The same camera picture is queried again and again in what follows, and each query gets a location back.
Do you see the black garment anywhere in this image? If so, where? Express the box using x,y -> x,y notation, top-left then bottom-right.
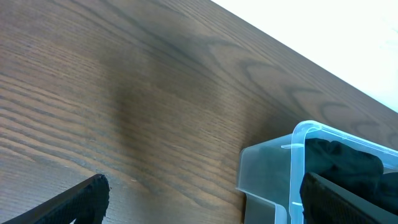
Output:
305,138 -> 397,215

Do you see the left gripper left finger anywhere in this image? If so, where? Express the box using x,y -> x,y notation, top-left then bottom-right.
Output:
4,174 -> 110,224

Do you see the clear plastic storage bin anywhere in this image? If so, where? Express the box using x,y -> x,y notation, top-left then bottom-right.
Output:
236,120 -> 397,224

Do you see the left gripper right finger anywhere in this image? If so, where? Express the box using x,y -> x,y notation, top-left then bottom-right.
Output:
300,172 -> 397,224

